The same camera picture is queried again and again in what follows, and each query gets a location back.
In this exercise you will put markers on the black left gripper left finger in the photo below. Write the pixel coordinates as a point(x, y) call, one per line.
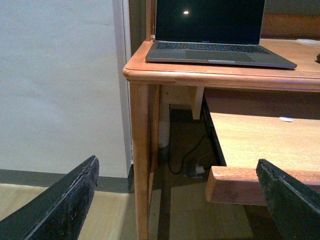
point(59, 212)

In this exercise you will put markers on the wooden sliding keyboard tray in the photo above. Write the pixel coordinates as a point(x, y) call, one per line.
point(248, 128)

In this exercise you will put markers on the power strip on floor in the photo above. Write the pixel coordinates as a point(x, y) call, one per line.
point(195, 171)

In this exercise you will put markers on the dark grey wireless mouse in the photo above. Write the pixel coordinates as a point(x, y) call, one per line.
point(318, 58)

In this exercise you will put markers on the grey open laptop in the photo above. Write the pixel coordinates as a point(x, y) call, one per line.
point(223, 32)

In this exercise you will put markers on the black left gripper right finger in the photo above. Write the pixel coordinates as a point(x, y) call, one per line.
point(294, 206)

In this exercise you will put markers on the white round sticker on tray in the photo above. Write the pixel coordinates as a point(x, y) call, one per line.
point(286, 119)

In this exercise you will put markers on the wooden desk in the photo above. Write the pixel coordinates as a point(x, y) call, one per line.
point(154, 83)

